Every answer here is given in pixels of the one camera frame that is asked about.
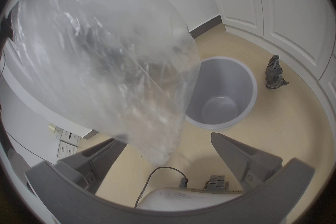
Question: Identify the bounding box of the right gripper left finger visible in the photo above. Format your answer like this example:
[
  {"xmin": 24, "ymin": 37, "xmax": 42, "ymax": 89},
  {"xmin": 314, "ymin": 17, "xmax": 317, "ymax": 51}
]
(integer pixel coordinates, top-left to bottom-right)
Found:
[{"xmin": 56, "ymin": 138, "xmax": 128, "ymax": 194}]

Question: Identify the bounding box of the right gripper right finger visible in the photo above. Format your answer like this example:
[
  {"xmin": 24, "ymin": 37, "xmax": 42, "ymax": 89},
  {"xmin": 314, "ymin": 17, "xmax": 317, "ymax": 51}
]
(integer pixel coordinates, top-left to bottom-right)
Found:
[{"xmin": 211, "ymin": 132, "xmax": 283, "ymax": 193}]

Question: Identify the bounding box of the white trash bin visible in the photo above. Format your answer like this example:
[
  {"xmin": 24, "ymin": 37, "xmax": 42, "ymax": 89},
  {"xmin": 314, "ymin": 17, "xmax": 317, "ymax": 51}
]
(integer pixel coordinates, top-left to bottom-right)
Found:
[{"xmin": 184, "ymin": 57, "xmax": 258, "ymax": 130}]

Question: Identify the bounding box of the black plastic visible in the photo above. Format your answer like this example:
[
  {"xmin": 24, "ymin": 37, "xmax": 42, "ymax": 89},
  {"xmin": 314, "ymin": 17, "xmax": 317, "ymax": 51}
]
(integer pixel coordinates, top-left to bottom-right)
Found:
[{"xmin": 265, "ymin": 54, "xmax": 290, "ymax": 89}]

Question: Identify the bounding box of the clear plastic bag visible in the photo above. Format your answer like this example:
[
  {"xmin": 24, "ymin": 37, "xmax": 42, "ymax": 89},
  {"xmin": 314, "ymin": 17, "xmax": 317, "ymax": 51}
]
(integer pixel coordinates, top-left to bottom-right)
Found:
[{"xmin": 12, "ymin": 0, "xmax": 201, "ymax": 166}]

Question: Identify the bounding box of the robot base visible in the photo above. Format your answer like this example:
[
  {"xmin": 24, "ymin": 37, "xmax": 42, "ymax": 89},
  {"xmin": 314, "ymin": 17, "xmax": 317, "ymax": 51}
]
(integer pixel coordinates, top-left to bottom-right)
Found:
[{"xmin": 136, "ymin": 173, "xmax": 244, "ymax": 210}]

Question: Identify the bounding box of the white wardrobe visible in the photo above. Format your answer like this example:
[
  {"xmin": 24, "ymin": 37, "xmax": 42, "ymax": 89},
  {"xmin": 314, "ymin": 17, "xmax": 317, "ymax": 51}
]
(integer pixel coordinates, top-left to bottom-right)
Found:
[{"xmin": 192, "ymin": 0, "xmax": 336, "ymax": 139}]

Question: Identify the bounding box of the black cable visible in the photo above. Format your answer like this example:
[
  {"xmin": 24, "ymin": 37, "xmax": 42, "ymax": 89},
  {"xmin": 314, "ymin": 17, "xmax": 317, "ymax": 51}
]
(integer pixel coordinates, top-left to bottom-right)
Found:
[{"xmin": 134, "ymin": 166, "xmax": 187, "ymax": 208}]

